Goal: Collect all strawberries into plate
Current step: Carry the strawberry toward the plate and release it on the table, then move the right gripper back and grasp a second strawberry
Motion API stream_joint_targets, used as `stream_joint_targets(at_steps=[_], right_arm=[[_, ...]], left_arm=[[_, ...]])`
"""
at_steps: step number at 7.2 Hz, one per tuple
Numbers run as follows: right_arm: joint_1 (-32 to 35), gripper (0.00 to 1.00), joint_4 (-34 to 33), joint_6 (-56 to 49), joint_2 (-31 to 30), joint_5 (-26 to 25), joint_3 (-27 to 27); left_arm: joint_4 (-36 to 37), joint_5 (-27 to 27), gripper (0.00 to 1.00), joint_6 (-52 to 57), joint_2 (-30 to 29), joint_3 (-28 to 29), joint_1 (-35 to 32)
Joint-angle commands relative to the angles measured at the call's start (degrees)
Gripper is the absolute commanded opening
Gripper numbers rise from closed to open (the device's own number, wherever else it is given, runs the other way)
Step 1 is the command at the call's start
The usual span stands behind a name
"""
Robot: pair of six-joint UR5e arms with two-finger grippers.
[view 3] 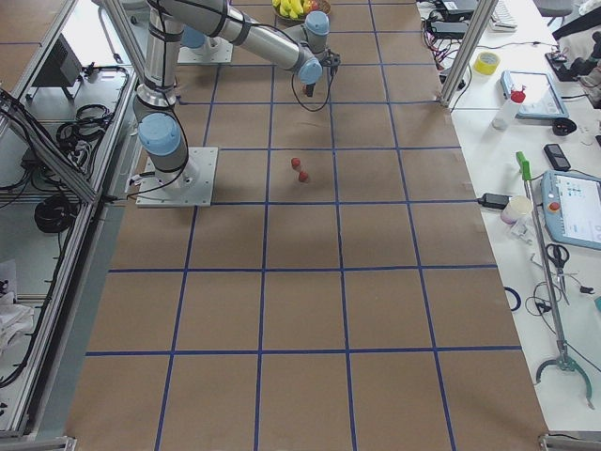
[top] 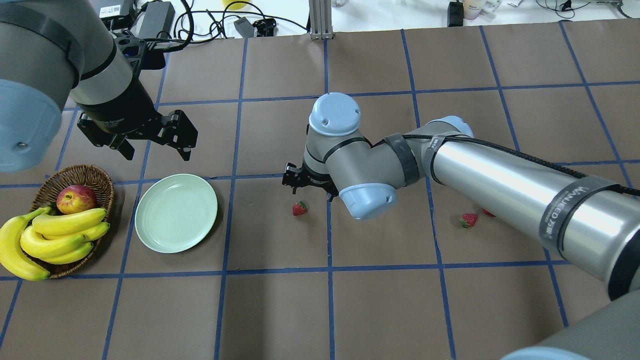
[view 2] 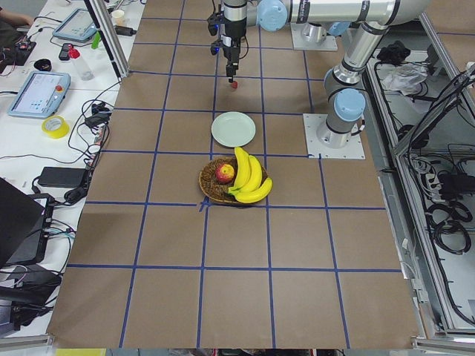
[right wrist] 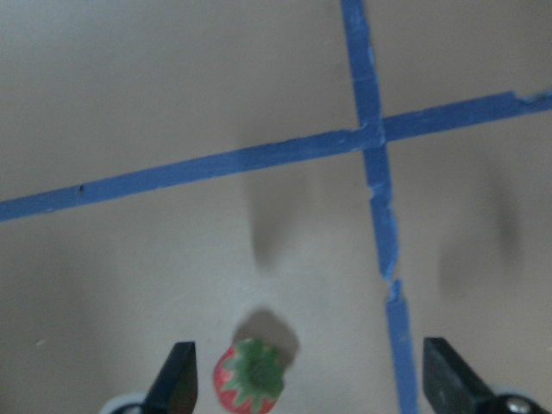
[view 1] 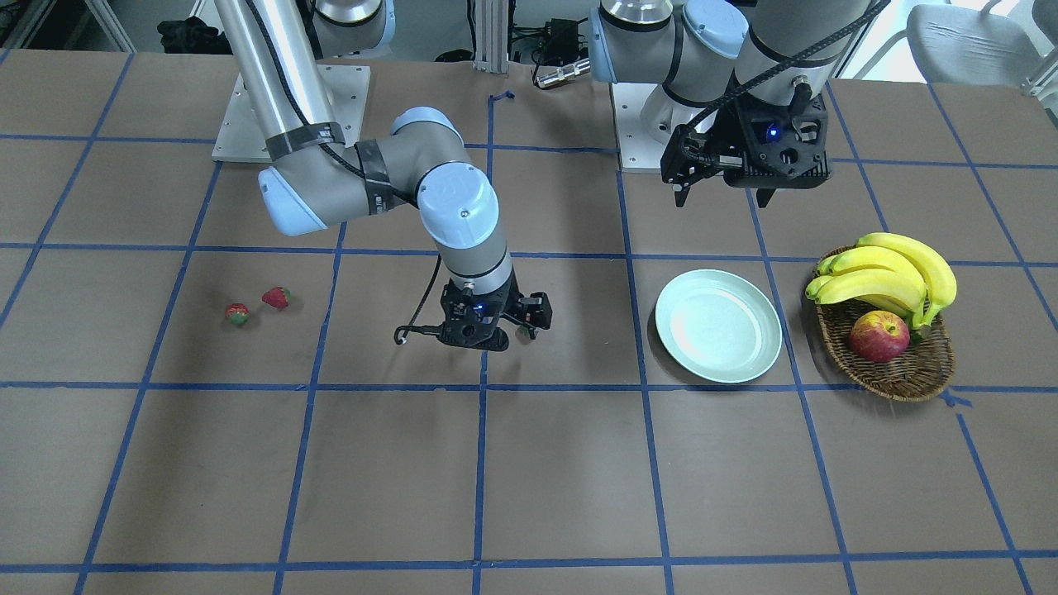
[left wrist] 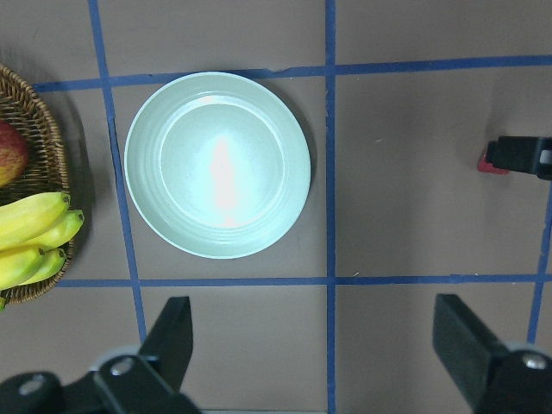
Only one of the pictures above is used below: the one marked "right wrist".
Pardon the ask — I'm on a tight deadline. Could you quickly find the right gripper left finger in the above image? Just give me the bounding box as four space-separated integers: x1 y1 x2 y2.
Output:
144 342 198 413

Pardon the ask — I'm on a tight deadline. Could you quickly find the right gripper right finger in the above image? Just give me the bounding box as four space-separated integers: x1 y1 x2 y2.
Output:
423 337 549 414

